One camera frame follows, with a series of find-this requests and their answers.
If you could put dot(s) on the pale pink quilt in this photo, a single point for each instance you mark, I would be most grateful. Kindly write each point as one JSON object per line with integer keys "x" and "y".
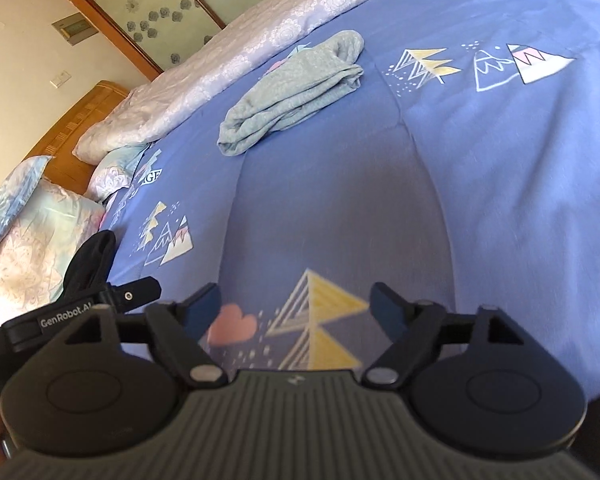
{"x": 230, "y": 55}

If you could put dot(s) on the blue floral pillow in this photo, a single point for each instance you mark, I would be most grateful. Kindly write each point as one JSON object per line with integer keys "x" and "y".
{"x": 17, "y": 189}

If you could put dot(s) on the black folded garment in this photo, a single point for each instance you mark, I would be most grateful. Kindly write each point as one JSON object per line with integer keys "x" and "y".
{"x": 90, "y": 266}

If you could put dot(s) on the pink floral pillow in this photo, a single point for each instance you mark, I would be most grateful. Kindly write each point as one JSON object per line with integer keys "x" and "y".
{"x": 36, "y": 251}

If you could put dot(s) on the blue patterned bed cover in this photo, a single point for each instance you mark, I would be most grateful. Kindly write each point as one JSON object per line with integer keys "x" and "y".
{"x": 307, "y": 305}

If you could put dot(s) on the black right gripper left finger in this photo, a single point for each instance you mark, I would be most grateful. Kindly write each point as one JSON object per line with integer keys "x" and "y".
{"x": 113, "y": 346}

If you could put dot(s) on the wooden headboard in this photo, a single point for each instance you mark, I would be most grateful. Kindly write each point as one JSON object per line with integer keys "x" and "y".
{"x": 65, "y": 169}

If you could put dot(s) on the grey wall panel box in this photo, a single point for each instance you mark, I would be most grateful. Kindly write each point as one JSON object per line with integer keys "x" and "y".
{"x": 75, "y": 28}

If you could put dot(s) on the grey pants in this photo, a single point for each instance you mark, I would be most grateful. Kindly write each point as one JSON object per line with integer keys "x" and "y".
{"x": 307, "y": 81}

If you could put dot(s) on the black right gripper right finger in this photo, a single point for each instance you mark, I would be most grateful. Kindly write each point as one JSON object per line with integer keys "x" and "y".
{"x": 419, "y": 330}

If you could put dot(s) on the white wall switch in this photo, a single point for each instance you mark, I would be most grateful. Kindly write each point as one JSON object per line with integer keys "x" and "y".
{"x": 59, "y": 80}

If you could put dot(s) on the small floral pillow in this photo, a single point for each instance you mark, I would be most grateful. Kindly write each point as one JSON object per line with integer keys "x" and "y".
{"x": 114, "y": 172}

